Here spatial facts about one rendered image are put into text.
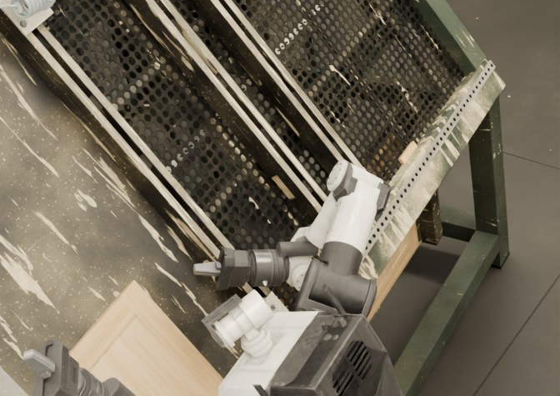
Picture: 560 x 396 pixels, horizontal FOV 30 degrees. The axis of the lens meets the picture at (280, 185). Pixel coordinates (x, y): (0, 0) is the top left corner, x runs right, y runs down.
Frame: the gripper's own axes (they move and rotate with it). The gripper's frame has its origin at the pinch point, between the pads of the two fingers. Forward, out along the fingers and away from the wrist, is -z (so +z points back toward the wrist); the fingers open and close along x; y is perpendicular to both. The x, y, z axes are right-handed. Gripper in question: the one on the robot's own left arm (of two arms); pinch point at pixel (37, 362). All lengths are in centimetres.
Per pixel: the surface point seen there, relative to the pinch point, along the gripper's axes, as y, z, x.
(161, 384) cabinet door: -8, 63, 29
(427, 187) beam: 57, 113, 101
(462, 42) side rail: 79, 111, 152
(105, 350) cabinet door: -15, 47, 32
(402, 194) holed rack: 50, 105, 95
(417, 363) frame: 32, 171, 78
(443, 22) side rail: 76, 102, 155
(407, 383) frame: 28, 169, 70
